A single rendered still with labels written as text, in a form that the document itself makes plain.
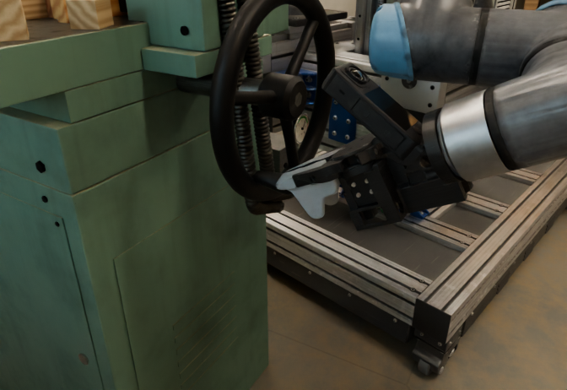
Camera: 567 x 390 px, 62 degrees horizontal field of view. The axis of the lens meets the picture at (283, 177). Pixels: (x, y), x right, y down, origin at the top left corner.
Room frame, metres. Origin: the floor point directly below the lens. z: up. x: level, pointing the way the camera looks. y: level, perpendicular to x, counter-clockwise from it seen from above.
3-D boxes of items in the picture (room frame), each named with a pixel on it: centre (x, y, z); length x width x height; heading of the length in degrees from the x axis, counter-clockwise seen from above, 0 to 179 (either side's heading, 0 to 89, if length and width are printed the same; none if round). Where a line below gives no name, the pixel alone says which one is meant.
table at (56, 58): (0.75, 0.19, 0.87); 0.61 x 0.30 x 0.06; 149
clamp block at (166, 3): (0.70, 0.12, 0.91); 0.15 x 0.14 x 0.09; 149
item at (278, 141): (0.94, 0.04, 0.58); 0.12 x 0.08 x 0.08; 59
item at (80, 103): (0.76, 0.24, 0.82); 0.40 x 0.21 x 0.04; 149
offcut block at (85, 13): (0.62, 0.24, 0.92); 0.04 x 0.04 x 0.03; 83
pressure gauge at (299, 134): (0.91, -0.02, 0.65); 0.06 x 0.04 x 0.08; 149
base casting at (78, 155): (0.86, 0.40, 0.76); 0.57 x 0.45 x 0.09; 59
